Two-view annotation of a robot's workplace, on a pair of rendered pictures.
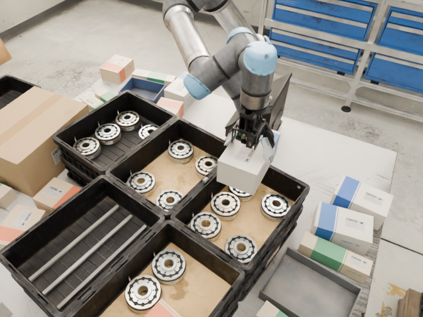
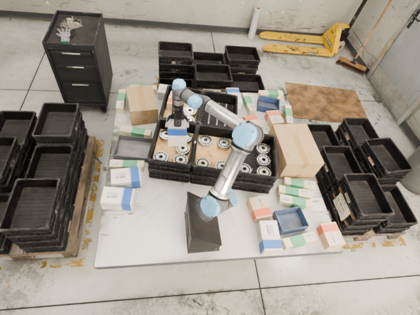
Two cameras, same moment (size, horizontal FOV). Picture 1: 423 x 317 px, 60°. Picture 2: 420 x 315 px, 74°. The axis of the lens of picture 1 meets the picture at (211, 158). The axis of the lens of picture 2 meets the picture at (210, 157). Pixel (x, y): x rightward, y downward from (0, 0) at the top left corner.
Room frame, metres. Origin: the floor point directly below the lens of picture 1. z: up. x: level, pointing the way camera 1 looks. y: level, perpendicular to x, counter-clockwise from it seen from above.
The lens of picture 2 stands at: (1.87, -0.72, 2.46)
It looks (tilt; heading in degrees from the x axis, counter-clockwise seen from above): 52 degrees down; 140
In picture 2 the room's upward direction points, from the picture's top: 12 degrees clockwise
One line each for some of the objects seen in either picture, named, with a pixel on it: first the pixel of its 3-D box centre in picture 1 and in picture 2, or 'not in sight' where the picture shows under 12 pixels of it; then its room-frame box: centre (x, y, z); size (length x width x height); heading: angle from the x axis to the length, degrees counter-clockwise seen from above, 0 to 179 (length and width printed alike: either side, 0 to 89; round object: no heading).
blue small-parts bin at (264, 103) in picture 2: not in sight; (267, 105); (0.56, 0.97, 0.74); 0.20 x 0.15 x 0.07; 50
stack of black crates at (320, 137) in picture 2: not in sight; (319, 144); (0.95, 1.58, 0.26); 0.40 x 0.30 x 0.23; 155
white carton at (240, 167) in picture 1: (248, 156); (177, 130); (0.78, -0.11, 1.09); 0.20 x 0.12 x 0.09; 155
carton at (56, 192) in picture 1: (62, 200); not in sight; (0.85, 0.57, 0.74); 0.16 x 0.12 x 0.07; 66
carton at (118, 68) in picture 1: (117, 69); (330, 235); (1.79, 0.55, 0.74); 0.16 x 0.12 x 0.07; 159
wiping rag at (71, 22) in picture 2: not in sight; (71, 22); (-1.12, -0.32, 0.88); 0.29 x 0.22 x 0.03; 155
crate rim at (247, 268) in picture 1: (242, 203); (174, 141); (0.73, -0.11, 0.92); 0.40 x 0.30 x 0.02; 144
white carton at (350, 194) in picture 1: (360, 201); (118, 198); (0.89, -0.59, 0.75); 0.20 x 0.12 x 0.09; 59
